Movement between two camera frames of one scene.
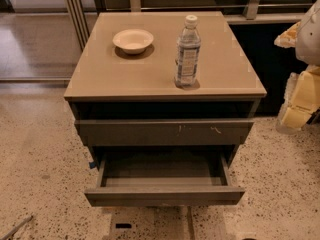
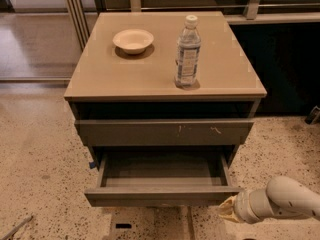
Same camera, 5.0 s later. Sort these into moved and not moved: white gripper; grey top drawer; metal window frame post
Moved: white gripper
Not moved: grey top drawer; metal window frame post
